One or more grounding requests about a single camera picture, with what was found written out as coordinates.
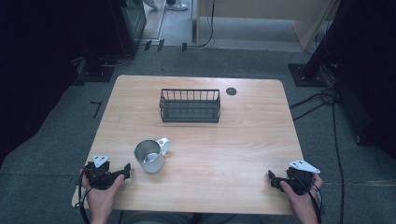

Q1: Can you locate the person's right hand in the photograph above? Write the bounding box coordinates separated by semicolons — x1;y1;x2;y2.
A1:
278;173;325;220

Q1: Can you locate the long black floor cable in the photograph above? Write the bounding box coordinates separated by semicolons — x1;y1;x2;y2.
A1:
330;98;347;224

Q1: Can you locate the black wire basket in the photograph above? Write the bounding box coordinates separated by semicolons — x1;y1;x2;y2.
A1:
159;88;222;124

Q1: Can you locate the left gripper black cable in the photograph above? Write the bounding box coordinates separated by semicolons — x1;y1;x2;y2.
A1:
76;170;93;224

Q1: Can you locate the black hanging cable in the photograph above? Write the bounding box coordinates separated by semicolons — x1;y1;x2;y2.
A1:
197;0;217;49

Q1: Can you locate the dark cabinet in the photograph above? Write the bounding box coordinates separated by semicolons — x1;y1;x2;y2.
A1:
107;0;148;58

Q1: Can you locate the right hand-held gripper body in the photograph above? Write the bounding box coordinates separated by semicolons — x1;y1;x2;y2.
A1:
276;159;321;197

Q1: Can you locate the black stand with square base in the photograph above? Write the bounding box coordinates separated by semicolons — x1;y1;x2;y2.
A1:
288;0;354;88

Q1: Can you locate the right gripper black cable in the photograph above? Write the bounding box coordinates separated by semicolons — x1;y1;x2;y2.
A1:
295;175;324;224

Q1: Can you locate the bundle of black floor cables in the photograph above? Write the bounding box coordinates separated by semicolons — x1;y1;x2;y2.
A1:
289;87;340;123

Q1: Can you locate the black stand with flat base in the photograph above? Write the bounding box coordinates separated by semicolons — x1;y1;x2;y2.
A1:
76;46;138;84

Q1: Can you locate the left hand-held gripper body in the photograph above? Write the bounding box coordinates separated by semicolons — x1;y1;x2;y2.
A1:
82;155;126;191

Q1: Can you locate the person's left hand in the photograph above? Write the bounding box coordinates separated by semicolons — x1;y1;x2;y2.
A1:
79;168;126;220

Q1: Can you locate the light wooden furniture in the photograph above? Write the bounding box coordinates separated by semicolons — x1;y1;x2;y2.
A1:
195;0;341;52

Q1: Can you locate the silver metal cup white handle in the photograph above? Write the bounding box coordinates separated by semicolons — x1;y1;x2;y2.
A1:
134;137;171;175

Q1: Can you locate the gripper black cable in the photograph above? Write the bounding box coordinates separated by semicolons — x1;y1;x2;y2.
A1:
295;175;324;224
76;170;93;224

